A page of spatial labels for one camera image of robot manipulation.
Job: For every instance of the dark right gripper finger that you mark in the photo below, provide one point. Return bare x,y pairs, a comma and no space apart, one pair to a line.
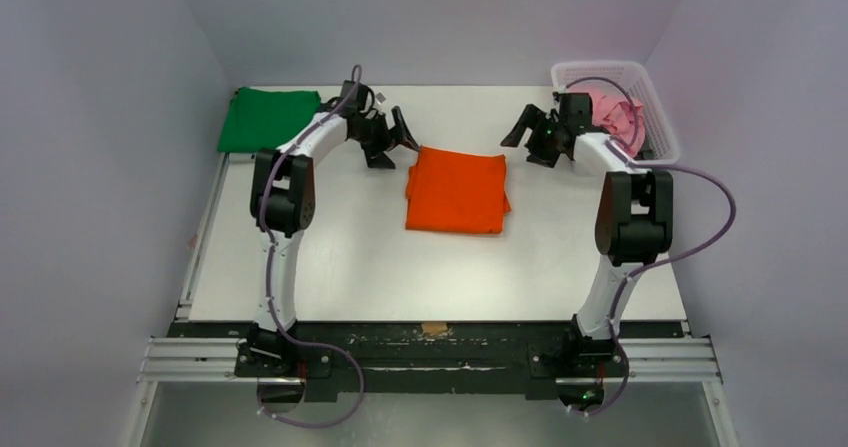
546,157
529,119

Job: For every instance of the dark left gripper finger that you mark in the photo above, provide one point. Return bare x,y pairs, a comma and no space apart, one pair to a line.
401,133
378,158

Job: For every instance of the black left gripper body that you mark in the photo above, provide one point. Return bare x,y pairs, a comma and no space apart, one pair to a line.
374,134

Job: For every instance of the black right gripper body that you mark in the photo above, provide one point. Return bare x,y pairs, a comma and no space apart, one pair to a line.
538,139

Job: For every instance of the pink t shirt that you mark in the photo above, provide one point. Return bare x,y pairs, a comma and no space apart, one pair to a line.
623,120

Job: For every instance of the orange t shirt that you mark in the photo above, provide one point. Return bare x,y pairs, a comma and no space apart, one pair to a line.
457,193

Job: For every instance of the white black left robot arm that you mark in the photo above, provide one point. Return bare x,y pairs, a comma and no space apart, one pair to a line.
283,199

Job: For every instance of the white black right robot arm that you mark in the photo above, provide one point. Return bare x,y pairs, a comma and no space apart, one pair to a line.
634,222

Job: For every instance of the white plastic laundry basket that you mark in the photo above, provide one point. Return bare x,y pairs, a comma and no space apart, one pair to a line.
631,80

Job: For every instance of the folded green t shirt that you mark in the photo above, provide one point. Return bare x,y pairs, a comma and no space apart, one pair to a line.
258,119

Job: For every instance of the brown tape piece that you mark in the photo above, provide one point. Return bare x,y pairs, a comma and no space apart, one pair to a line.
434,329

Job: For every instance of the aluminium front frame rail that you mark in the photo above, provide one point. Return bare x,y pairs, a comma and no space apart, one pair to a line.
687,360

